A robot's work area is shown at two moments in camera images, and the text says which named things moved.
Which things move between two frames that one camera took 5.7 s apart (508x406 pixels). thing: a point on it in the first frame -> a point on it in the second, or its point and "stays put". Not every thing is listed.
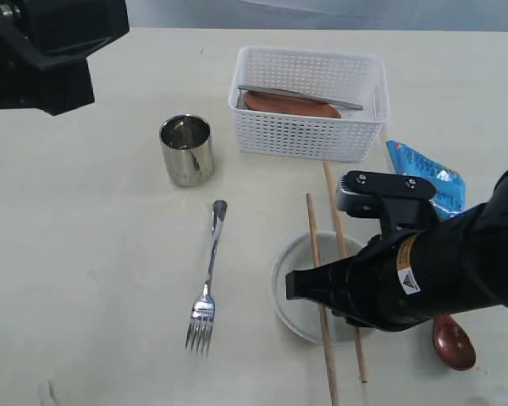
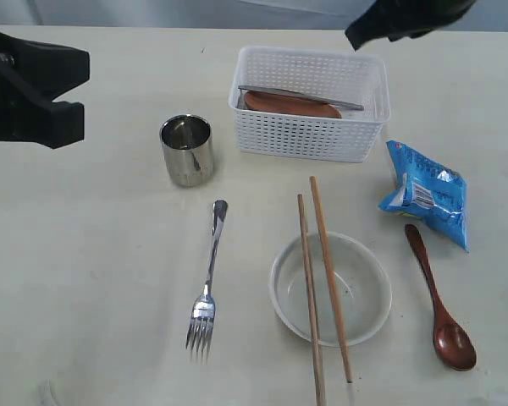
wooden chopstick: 334,387 -> 319,388
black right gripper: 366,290 -> 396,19
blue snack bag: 450,195 stays put
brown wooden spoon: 452,343 stays put
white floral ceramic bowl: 311,321 stays put
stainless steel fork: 203,312 stays put
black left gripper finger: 62,31 -> 47,70
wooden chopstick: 342,254 -> 316,195
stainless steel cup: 188,150 stays put
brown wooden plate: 279,104 stays put
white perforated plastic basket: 356,79 stays put
